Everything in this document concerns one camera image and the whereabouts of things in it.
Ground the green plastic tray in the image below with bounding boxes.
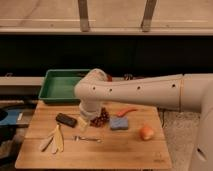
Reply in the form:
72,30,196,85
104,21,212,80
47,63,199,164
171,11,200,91
38,69,89,104

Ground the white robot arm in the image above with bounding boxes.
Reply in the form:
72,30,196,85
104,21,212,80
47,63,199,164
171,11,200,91
74,69,213,171

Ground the bunch of red grapes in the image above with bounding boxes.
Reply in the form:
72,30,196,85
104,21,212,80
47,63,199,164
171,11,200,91
90,107,110,127

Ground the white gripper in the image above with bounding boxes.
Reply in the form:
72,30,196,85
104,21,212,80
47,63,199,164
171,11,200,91
78,102,101,132

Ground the blue sponge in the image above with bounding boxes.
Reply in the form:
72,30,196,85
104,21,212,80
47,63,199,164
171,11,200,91
109,116,129,130

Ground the silver metal fork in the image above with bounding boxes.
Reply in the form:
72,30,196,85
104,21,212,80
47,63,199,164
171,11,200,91
72,135,102,143

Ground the red-brown bowl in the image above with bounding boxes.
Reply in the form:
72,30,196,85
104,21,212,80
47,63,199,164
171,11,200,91
107,74,112,82

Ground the orange carrot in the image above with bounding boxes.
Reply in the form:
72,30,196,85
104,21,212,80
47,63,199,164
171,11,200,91
116,107,137,117

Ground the black rectangular block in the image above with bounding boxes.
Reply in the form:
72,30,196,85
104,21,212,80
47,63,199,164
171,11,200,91
56,113,77,128

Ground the blue object at left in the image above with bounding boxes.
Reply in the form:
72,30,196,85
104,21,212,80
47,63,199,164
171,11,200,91
0,109,22,126

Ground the orange peach fruit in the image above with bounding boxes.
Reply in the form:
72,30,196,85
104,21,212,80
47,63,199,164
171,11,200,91
139,126,154,141

